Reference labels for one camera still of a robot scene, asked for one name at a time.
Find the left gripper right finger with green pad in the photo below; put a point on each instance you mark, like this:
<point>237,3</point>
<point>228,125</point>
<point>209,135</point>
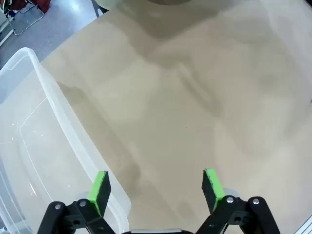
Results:
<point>214,192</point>

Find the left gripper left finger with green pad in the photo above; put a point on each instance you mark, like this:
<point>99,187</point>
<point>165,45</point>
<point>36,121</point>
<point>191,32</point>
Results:
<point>97,195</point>

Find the clear plastic storage container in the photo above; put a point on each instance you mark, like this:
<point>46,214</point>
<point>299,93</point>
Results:
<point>36,146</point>

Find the metal chair frame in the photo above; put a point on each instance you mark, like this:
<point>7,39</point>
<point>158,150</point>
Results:
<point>26,24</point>

